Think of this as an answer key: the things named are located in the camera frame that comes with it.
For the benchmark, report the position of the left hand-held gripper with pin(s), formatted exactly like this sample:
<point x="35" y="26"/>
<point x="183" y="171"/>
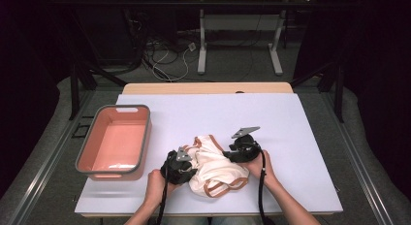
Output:
<point x="177" y="170"/>

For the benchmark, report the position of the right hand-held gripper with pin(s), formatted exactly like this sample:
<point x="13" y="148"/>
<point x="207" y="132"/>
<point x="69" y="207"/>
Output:
<point x="245" y="150"/>

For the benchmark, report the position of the cream baby bodysuit brown trim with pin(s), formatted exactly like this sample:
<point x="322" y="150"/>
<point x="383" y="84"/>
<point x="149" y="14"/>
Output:
<point x="216" y="170"/>

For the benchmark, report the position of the pink basket with grey rim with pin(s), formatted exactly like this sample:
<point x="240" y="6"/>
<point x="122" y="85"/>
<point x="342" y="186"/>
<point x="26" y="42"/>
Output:
<point x="119" y="141"/>

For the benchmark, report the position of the person's right hand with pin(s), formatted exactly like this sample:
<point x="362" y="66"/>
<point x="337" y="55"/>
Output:
<point x="260" y="170"/>

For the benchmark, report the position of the person's left hand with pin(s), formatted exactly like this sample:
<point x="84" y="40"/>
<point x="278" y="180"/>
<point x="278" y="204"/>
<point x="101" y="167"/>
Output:
<point x="156" y="189"/>

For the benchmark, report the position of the light wooden table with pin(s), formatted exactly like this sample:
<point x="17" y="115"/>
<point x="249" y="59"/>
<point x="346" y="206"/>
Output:
<point x="206" y="88"/>

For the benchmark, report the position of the black metal stand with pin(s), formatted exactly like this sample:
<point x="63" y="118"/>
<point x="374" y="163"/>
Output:
<point x="338" y="95"/>
<point x="75" y="89"/>

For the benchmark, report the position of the white power adapter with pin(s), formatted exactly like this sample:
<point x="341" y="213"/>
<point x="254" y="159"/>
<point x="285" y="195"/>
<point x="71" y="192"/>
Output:
<point x="191" y="46"/>

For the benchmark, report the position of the white-legged wooden desk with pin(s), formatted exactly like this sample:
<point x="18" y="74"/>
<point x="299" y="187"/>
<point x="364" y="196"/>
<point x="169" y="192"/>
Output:
<point x="239" y="23"/>

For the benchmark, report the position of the aluminium floor rail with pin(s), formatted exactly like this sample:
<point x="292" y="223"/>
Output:
<point x="358" y="160"/>
<point x="48" y="167"/>

